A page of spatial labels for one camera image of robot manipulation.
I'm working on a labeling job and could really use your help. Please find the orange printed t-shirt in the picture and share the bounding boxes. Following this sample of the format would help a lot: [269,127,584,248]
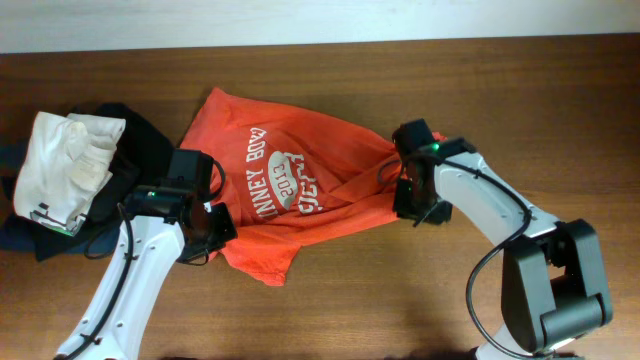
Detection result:
[180,88,401,286]

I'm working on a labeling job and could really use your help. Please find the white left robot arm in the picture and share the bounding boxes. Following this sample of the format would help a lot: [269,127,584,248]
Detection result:
[56,186,237,359]

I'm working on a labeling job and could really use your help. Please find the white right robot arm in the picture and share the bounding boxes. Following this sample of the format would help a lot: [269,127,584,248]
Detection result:
[394,137,613,359]

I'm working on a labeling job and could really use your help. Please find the black folded garment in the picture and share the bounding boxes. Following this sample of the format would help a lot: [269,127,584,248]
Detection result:
[2,102,177,262]

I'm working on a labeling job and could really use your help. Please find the white folded garment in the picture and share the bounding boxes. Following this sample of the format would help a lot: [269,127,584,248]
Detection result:
[13,112,126,236]

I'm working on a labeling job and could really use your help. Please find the navy blue folded garment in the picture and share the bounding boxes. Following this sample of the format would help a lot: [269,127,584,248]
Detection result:
[1,145,135,261]

